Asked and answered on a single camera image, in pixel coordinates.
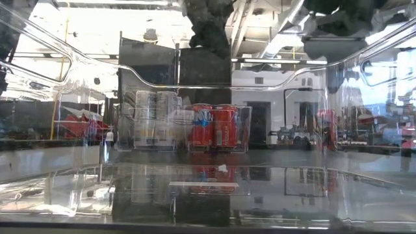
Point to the black low divider wall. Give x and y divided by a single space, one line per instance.
26 117

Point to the metal shelf rack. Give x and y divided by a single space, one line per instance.
367 120

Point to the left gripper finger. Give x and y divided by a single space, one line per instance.
216 44

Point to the wall vent grille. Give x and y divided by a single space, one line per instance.
259 80
307 81

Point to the black metal stand frame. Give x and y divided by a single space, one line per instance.
305 89

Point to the clear plastic storage bin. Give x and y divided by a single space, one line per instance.
245 130
292 208
126 130

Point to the silver ventilation duct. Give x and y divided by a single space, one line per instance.
286 29

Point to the black ceiling lamp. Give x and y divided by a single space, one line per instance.
150 35

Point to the fluorescent ceiling light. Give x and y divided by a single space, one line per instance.
276 61

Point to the red Coca-Cola soda can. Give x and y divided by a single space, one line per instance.
326 128

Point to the black folding partition screen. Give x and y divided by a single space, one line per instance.
204 74

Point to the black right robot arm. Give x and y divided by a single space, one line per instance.
341 19

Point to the red plastic bins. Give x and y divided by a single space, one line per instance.
81 125

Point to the black round speaker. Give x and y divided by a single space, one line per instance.
97 81

